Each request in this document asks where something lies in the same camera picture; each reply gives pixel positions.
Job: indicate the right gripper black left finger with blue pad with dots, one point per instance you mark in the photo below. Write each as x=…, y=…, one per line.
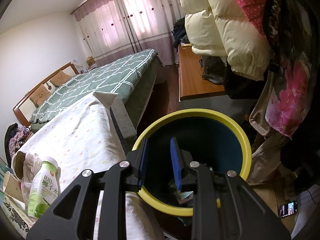
x=72, y=214

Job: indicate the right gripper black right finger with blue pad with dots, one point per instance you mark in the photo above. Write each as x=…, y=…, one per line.
x=224, y=206

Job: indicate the yellow rimmed blue trash bin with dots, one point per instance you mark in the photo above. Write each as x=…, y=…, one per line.
x=212, y=138

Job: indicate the black smartphone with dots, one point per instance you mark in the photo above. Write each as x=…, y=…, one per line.
x=287, y=209

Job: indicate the white dotted table cloth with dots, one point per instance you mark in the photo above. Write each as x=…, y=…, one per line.
x=84, y=137

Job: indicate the white coconut water bottle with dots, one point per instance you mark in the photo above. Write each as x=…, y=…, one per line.
x=44, y=188

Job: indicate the beige bag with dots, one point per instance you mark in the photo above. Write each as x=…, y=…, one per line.
x=257, y=118

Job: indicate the green checked bed quilt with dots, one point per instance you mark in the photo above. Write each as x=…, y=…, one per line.
x=120, y=77

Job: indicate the wooden desk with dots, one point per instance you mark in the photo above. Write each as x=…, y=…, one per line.
x=191, y=84

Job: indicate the white paper cup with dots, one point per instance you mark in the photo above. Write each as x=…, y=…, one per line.
x=12, y=187

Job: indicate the brown cushion right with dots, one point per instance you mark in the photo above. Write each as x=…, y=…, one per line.
x=60, y=78

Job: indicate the brown cushion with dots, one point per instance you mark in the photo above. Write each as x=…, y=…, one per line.
x=60, y=78
x=40, y=95

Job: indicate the brown cushion left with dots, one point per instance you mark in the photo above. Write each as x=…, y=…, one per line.
x=40, y=95

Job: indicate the pink floral scarf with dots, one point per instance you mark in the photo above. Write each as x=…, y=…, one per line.
x=289, y=99

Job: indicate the dark clothes pile on cabinet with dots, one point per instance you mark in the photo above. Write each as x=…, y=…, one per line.
x=15, y=136

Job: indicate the wooden bed headboard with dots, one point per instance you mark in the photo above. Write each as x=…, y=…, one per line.
x=25, y=107

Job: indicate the black clothes pile by curtain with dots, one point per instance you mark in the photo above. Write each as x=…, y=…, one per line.
x=179, y=32

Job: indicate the pink white curtain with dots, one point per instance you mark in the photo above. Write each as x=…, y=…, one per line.
x=112, y=29

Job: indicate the cream puffer jacket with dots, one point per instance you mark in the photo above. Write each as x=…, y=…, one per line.
x=220, y=28

